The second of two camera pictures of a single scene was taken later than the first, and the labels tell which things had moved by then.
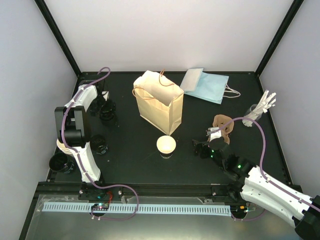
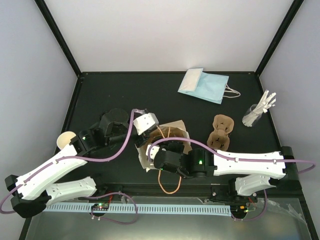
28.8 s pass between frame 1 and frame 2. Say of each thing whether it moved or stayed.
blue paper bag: stayed
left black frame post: stayed
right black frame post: stayed
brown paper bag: moved
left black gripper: moved
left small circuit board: stayed
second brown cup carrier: stayed
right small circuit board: stayed
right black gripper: moved
